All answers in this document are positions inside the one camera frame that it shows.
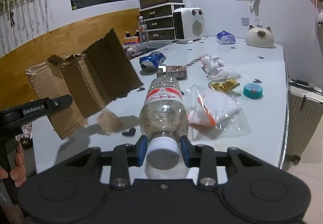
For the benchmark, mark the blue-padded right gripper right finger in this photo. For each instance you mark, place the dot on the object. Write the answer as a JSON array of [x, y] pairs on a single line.
[[202, 157]]

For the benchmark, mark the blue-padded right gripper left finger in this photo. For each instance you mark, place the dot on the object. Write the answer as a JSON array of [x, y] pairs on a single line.
[[123, 157]]

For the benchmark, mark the clear plastic water bottle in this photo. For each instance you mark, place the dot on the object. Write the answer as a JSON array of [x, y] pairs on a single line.
[[163, 120]]

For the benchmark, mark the white plastic bag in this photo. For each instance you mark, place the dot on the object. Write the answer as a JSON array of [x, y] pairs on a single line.
[[216, 69]]

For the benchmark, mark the crushed blue soda can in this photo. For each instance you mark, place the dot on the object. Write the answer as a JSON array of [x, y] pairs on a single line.
[[151, 62]]

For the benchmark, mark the person's left hand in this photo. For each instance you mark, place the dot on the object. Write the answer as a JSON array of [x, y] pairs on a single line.
[[18, 173]]

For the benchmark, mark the clear plastic bag with tissue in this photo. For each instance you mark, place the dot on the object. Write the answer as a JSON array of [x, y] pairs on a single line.
[[214, 114]]

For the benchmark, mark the gold foil wrapper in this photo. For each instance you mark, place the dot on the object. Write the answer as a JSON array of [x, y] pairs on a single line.
[[225, 87]]

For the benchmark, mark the teal round lid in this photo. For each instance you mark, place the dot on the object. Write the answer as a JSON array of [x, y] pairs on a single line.
[[253, 91]]

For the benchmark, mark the open brown cardboard box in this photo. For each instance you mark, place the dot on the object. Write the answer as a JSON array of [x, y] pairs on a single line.
[[99, 75]]

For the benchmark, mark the dark red cigarette pack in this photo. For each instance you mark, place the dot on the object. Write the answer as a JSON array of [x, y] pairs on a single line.
[[178, 72]]

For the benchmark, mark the white ribbed suitcase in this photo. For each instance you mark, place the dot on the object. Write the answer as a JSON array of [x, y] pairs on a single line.
[[305, 113]]

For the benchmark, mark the blue tissue pack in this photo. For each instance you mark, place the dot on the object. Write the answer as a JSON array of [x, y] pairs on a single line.
[[225, 38]]

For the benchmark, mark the upright water bottle red label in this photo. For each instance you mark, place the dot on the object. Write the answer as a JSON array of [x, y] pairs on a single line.
[[142, 28]]

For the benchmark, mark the white cat-shaped ceramic lamp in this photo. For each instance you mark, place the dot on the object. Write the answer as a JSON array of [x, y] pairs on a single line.
[[259, 37]]

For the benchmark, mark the white portable heater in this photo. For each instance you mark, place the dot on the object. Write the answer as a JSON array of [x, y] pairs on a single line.
[[189, 25]]

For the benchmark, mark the black drawer cabinet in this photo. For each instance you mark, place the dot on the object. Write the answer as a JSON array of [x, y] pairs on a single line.
[[159, 21]]

